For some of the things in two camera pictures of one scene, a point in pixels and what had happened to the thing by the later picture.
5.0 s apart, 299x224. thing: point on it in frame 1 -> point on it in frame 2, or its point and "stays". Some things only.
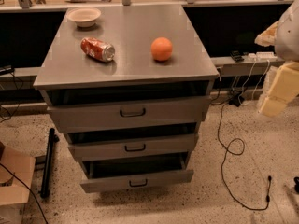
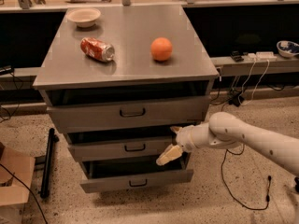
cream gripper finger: (267, 37) -> (193, 136)
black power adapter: (235, 100) stays
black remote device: (237, 58) stays
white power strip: (262, 56) stays
